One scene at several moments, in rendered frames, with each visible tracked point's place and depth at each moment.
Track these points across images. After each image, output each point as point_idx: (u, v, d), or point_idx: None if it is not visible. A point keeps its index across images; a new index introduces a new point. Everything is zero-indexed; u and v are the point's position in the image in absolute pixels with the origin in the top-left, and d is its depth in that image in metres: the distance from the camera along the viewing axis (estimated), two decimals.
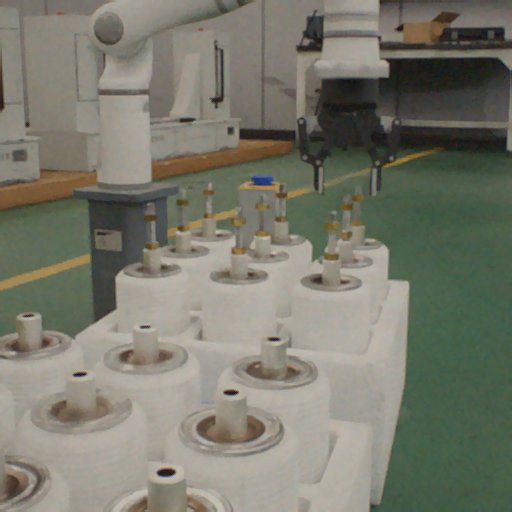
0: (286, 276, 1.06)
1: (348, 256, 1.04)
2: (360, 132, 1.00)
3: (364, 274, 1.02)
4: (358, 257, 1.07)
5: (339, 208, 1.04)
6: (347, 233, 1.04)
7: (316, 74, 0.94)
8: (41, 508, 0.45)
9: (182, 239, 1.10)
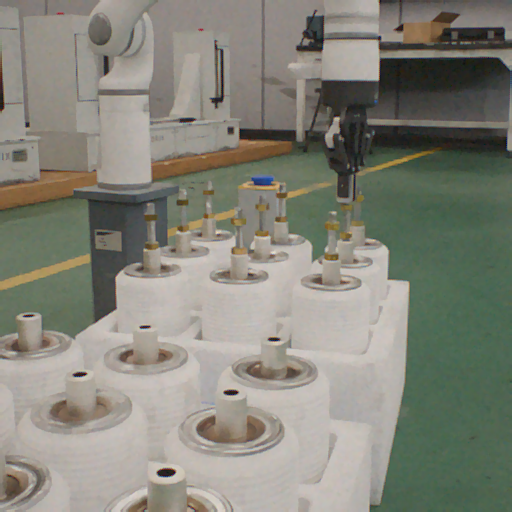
0: (286, 276, 1.06)
1: (348, 256, 1.04)
2: None
3: (364, 274, 1.01)
4: (358, 257, 1.07)
5: (347, 210, 1.03)
6: (351, 231, 1.05)
7: None
8: (41, 508, 0.45)
9: (182, 239, 1.10)
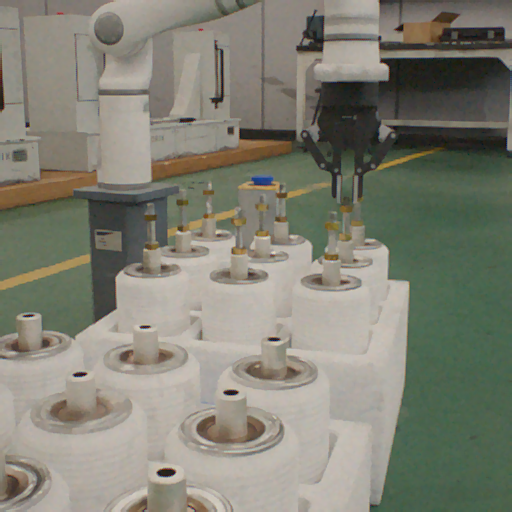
0: (286, 276, 1.06)
1: (348, 256, 1.04)
2: (356, 135, 1.00)
3: (364, 274, 1.01)
4: (358, 257, 1.07)
5: (340, 210, 1.04)
6: (345, 235, 1.04)
7: (316, 77, 0.94)
8: (41, 508, 0.45)
9: (182, 239, 1.10)
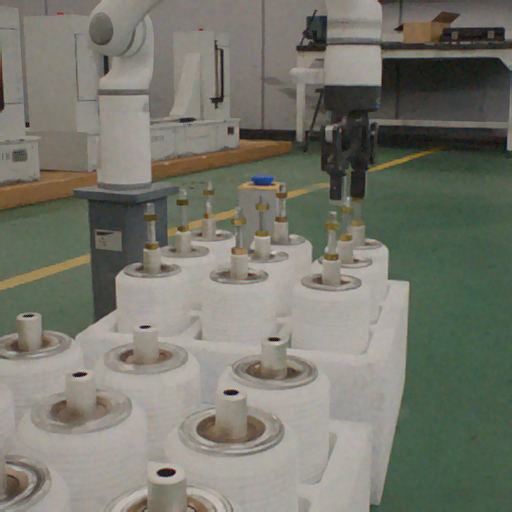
0: (286, 276, 1.06)
1: (348, 256, 1.04)
2: None
3: (364, 274, 1.01)
4: (358, 257, 1.07)
5: (345, 212, 1.03)
6: (351, 234, 1.05)
7: None
8: (41, 508, 0.45)
9: (182, 239, 1.10)
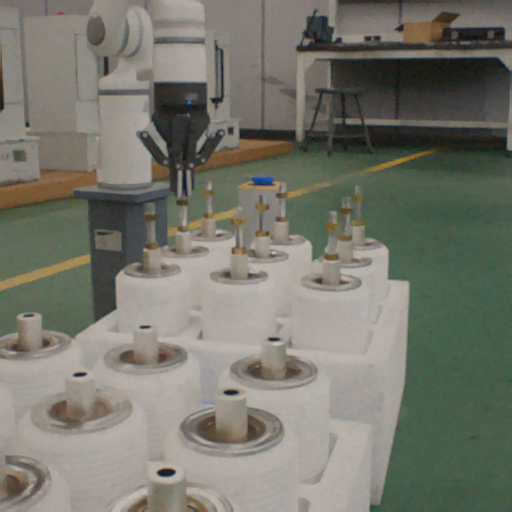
0: (286, 276, 1.06)
1: (339, 253, 1.06)
2: None
3: (316, 261, 1.09)
4: None
5: (341, 211, 1.05)
6: (343, 236, 1.04)
7: None
8: (41, 508, 0.45)
9: (182, 239, 1.10)
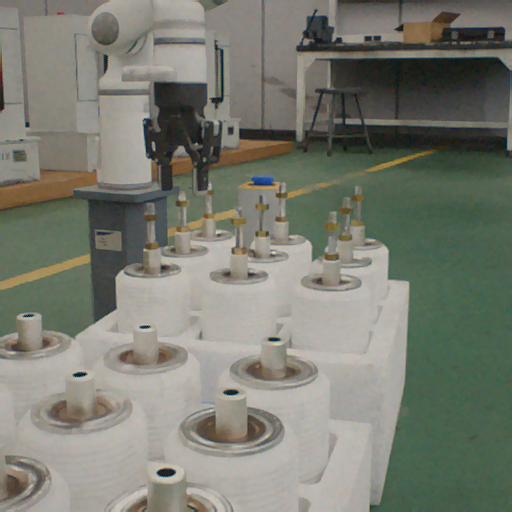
0: (286, 276, 1.06)
1: (339, 253, 1.06)
2: (179, 133, 1.05)
3: (316, 261, 1.09)
4: None
5: (341, 211, 1.05)
6: (343, 236, 1.04)
7: (121, 79, 1.04)
8: (41, 508, 0.45)
9: (180, 239, 1.10)
